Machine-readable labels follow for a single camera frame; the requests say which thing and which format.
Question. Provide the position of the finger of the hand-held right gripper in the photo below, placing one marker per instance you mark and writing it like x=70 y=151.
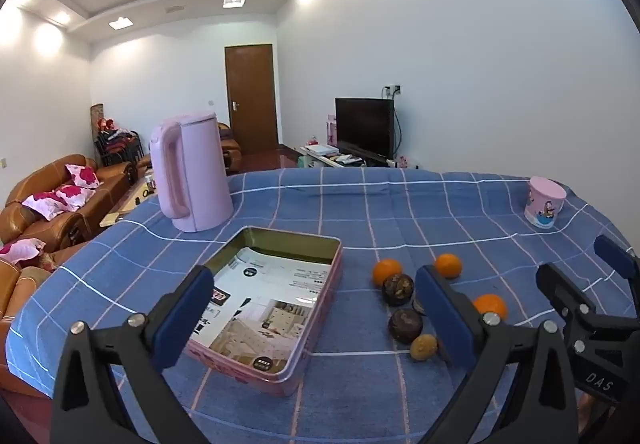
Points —
x=617 y=258
x=557 y=286

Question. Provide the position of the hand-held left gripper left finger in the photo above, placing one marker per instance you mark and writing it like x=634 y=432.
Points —
x=185 y=316

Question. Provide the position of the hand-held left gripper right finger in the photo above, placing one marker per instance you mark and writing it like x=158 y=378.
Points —
x=444 y=319

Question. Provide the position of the brown kiwi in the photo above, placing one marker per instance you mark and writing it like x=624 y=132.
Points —
x=424 y=347

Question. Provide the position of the dark purple passion fruit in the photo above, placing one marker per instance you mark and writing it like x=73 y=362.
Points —
x=405 y=325
x=398 y=289

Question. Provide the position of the orange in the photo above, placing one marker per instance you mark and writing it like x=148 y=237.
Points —
x=492 y=305
x=386 y=270
x=448 y=265

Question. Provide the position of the pink metal tin box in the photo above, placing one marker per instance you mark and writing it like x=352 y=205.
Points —
x=290 y=246

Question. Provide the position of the person's right hand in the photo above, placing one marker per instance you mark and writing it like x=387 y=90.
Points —
x=586 y=414

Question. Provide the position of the pink cartoon cup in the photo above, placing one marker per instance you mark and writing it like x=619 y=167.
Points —
x=542 y=204

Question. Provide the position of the printed paper leaflet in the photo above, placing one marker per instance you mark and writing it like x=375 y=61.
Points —
x=270 y=304

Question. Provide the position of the wooden coffee table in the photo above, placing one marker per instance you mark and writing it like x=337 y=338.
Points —
x=130 y=204

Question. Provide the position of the blue checkered tablecloth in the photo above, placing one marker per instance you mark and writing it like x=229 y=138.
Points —
x=350 y=214

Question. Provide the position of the pink electric kettle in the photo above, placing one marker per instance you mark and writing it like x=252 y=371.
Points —
x=200 y=174

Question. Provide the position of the long brown leather sofa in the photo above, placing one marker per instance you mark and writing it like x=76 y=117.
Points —
x=50 y=224

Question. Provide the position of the pink floral cushion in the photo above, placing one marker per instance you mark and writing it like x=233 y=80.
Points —
x=70 y=195
x=82 y=175
x=20 y=250
x=45 y=205

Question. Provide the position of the brown leather armchair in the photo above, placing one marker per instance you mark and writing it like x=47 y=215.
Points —
x=232 y=146

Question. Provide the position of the stacked dark chairs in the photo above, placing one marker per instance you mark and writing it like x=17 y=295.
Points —
x=117 y=146

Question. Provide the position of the white television cabinet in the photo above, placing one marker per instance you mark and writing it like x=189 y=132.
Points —
x=320 y=155

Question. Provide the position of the black television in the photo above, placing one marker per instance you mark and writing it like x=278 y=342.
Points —
x=364 y=126

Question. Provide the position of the brown wooden door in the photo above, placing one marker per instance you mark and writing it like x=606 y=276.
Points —
x=250 y=94

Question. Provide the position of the square ceiling light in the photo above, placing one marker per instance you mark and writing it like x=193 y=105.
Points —
x=120 y=22
x=234 y=2

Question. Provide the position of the white wall socket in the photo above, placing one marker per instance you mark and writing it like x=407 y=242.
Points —
x=392 y=90

